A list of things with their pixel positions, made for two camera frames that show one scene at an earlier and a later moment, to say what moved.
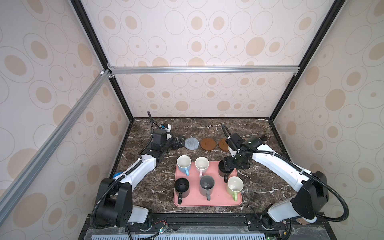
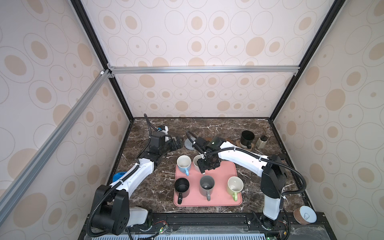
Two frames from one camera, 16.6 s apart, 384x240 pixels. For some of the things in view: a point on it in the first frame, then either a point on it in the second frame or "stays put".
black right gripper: [228, 165] to [214, 165]
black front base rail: [209, 226] stays put
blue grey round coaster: [191, 143] stays put
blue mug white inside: [184, 162] stays put
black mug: [222, 171] to [246, 137]
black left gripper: [175, 145] stays put
